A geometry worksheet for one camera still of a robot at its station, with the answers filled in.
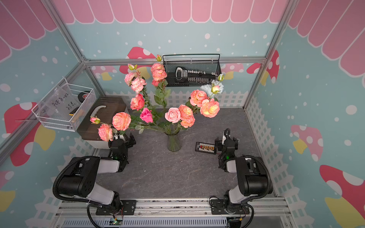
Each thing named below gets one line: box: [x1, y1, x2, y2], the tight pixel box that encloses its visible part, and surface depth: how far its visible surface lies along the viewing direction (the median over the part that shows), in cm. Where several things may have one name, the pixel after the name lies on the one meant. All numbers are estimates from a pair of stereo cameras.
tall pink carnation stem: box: [124, 54, 172, 111], surface depth 73 cm
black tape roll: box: [77, 92, 89, 104], surface depth 82 cm
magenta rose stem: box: [139, 107, 169, 132], surface depth 59 cm
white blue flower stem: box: [200, 73, 225, 99], surface depth 66 cm
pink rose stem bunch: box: [89, 112, 160, 142], surface depth 57 cm
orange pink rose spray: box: [178, 89, 221, 129], surface depth 58 cm
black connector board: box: [194, 141, 217, 155], surface depth 96 cm
